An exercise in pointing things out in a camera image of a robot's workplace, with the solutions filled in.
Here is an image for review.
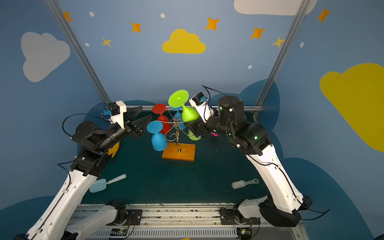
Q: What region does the green wine glass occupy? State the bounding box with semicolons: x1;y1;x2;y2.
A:
168;90;200;122
188;130;202;141

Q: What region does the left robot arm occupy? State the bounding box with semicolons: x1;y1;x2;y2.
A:
14;101;152;240

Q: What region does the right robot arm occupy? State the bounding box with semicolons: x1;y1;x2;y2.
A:
185;93;313;227

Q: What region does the back blue wine glass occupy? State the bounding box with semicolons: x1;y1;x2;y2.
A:
173;110;186;130

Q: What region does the blue wine glass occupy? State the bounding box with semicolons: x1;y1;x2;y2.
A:
173;110;186;130
147;121;168;152

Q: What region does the red wine glass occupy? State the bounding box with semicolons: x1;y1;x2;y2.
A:
152;104;172;135

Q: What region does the front blue wine glass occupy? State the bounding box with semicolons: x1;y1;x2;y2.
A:
147;121;168;152

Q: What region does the wooden rack base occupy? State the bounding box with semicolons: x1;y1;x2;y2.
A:
162;143;196;162

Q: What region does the yellow glove with logo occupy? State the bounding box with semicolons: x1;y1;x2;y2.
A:
107;142;120;158

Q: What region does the light blue plastic scoop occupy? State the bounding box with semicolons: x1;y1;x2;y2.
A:
89;174;127;194

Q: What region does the white scrub brush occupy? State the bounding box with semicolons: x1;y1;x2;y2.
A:
231;179;259;190

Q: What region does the horizontal aluminium back rail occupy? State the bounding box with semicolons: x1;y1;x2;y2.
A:
126;104;264;112

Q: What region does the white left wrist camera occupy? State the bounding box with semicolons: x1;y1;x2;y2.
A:
103;101;127;129

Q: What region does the gold wire wine glass rack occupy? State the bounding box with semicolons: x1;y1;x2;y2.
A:
165;107;188;153

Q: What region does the right aluminium frame post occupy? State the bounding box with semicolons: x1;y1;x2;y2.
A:
255;0;311;112

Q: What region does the aluminium frame post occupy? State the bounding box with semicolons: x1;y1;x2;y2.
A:
255;0;311;112
45;0;112;104

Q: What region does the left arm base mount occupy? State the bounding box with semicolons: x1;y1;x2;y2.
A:
62;201;143;240

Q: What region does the front aluminium rail bed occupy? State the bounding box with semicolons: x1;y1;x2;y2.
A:
88;203;309;240

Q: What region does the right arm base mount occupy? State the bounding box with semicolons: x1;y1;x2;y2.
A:
219;196;268;225

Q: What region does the left aluminium frame post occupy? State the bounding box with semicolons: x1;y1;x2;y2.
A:
45;0;112;104

